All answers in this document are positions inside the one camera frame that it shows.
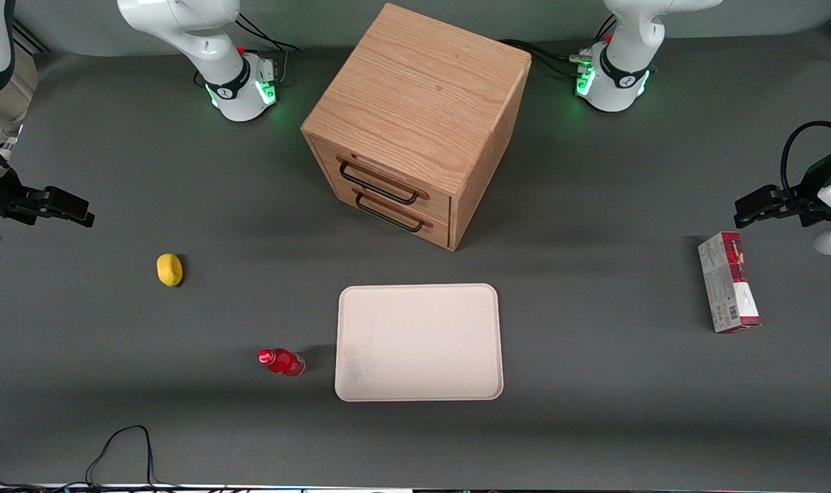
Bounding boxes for red coke bottle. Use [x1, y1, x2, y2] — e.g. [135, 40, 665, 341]
[257, 347, 306, 377]

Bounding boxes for beige rectangular tray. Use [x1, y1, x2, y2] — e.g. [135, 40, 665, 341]
[334, 283, 504, 403]

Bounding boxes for red and white carton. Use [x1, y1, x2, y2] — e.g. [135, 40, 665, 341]
[697, 231, 763, 334]

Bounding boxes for yellow lemon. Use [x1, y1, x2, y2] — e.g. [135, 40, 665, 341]
[156, 253, 184, 288]

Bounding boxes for wooden drawer cabinet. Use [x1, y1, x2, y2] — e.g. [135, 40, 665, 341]
[301, 3, 533, 252]

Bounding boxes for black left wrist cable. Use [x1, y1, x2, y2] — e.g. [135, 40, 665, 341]
[780, 121, 831, 201]

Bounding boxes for aluminium frame rail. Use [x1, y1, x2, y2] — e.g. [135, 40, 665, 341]
[12, 19, 51, 55]

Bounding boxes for black looped floor cable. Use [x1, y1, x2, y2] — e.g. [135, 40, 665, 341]
[0, 425, 183, 492]

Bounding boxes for black right arm base cables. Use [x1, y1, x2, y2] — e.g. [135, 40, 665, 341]
[234, 12, 301, 84]

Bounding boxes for black arm base cables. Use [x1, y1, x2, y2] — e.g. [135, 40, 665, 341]
[499, 14, 619, 80]
[234, 12, 301, 84]

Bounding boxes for black left arm base cables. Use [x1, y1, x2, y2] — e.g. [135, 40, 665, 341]
[499, 14, 619, 80]

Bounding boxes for black wire drawer handle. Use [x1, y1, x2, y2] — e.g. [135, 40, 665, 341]
[355, 193, 427, 233]
[338, 159, 420, 206]

